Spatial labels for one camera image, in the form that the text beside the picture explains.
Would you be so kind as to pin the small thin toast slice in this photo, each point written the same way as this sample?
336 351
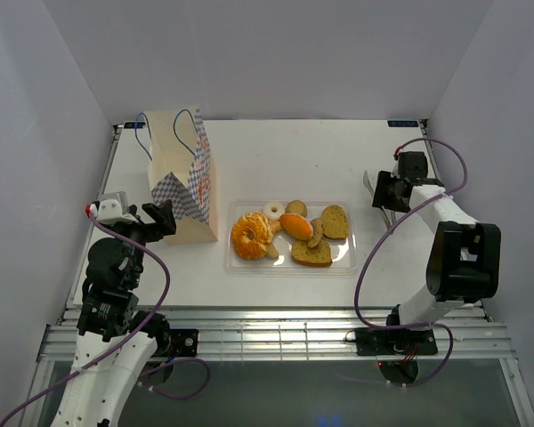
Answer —
317 232

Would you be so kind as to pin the metal serving tongs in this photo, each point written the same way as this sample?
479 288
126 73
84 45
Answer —
377 193

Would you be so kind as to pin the heart toast slice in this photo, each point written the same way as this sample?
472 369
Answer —
335 223
318 256

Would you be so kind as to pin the pale bread stick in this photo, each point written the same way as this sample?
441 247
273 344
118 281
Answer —
272 252

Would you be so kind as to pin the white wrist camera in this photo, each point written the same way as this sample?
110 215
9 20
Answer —
399 167
111 208

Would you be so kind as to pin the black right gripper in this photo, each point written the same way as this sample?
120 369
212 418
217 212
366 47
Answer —
383 183

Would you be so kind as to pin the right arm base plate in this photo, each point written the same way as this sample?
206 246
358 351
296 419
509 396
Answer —
403 342

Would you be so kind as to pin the left black label sticker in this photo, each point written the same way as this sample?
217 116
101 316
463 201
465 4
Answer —
134 125

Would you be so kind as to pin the black label sticker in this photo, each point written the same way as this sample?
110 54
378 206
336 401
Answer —
403 123
134 125

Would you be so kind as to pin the paper bread bag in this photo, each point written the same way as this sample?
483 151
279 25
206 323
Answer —
182 170

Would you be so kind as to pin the small white donut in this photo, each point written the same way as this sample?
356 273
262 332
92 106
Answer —
273 210

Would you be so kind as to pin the round tan bun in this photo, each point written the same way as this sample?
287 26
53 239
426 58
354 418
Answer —
297 207

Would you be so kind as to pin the clear plastic tray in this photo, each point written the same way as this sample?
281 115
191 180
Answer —
343 251

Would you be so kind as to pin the upper heart toast slice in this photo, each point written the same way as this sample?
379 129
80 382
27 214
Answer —
335 223

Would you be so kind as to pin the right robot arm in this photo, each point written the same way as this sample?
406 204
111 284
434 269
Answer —
463 264

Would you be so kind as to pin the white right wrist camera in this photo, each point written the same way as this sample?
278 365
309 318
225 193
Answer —
399 167

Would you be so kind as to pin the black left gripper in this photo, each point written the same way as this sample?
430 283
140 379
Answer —
163 213

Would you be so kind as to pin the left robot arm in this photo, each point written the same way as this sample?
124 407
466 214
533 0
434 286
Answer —
114 338

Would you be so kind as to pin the lower heart toast slice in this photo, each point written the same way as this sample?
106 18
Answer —
318 256

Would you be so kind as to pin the aluminium frame rail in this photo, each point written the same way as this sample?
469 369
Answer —
277 317

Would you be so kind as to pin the orange oval bread roll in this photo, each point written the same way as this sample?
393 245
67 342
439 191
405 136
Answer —
296 226

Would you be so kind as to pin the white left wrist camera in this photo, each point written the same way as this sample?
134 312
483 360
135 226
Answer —
111 208

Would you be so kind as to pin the large orange ring bread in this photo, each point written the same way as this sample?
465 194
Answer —
251 236

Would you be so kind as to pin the right black label sticker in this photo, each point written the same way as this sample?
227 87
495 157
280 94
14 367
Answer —
403 123

